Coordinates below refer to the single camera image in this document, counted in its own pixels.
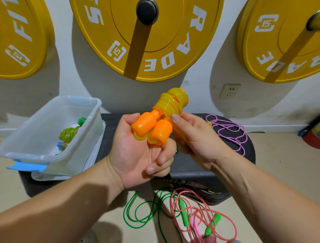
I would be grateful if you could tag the large yellow weight plate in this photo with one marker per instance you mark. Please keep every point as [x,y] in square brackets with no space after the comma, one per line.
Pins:
[175,45]

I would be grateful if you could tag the person's left grey shoe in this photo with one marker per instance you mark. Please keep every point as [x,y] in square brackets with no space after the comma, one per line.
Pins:
[89,237]

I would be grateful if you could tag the white wall socket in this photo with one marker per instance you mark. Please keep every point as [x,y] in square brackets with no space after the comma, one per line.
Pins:
[230,91]

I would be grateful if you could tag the person's right forearm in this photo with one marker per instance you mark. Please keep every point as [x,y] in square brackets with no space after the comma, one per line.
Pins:
[277,203]

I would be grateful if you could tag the person's left forearm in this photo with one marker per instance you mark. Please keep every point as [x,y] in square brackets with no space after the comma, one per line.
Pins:
[52,210]

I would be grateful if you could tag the person's right hand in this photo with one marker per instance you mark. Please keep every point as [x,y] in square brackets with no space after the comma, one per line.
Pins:
[205,142]

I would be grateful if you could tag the red fire extinguisher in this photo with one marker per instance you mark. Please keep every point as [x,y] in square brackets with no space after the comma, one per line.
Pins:
[311,134]

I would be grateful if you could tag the blue plastic piece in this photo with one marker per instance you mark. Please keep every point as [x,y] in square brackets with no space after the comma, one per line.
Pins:
[26,166]

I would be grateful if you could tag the black aerobic step platform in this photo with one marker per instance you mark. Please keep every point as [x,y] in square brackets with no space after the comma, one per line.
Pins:
[190,165]

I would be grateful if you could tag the clear plastic storage bin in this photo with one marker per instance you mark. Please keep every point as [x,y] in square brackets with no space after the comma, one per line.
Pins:
[37,127]

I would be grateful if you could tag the black plate peg cap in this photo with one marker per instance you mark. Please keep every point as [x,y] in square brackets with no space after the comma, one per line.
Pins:
[147,11]

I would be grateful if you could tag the person's left hand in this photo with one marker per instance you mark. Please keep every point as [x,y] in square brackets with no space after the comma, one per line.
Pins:
[135,160]

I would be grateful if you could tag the translucent plastic lid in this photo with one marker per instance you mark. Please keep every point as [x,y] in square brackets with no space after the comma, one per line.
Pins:
[98,145]

